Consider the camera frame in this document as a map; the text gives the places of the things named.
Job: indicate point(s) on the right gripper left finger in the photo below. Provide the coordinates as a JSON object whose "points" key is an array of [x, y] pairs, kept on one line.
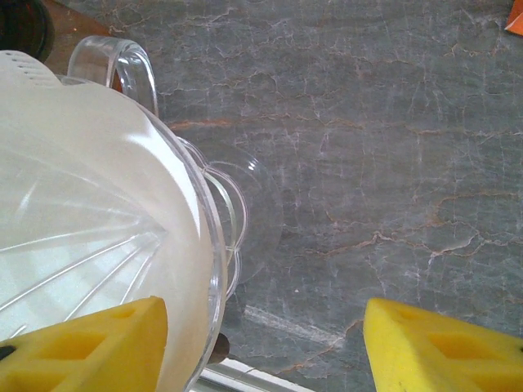
{"points": [[81, 359]]}

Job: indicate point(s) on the white paper coffee filter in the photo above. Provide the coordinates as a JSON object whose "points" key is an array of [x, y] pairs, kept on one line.
{"points": [[102, 143]]}

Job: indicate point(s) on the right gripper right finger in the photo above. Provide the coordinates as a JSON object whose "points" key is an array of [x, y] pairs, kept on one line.
{"points": [[449, 359]]}

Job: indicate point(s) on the orange white filter pack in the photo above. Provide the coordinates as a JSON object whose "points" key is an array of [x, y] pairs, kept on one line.
{"points": [[517, 16]]}

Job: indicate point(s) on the orange transparent coffee dripper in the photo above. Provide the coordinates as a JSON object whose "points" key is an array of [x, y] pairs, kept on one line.
{"points": [[20, 24]]}

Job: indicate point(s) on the clear plastic coffee dripper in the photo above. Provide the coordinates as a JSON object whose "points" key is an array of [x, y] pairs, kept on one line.
{"points": [[218, 253]]}

